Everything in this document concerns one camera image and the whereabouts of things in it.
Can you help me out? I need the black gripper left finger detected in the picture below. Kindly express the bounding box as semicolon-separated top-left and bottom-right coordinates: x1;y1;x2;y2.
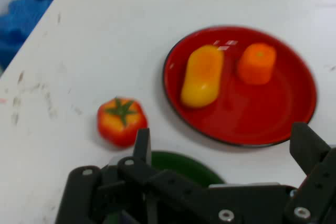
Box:
54;127;238;224

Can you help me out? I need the dark green plate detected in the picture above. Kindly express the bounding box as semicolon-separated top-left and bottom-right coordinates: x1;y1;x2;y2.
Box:
151;151;226;188

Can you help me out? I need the red enamel plate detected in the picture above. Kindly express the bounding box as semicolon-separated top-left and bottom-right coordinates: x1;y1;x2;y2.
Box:
162;26;318;148

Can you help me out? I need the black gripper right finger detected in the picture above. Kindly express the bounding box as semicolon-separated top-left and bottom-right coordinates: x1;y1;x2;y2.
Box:
284;122;336;224

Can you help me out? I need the blue foam mat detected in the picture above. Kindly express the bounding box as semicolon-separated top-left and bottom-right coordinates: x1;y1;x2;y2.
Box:
0;0;73;71

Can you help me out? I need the yellow toy mango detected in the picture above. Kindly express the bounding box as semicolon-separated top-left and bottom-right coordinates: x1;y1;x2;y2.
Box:
180;45;225;109

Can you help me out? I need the orange toy carrot piece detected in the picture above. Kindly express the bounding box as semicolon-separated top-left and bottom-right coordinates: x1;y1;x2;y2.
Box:
237;42;278;86

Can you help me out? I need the red toy tomato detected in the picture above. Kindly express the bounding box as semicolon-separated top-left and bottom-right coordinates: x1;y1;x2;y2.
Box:
96;97;149;148

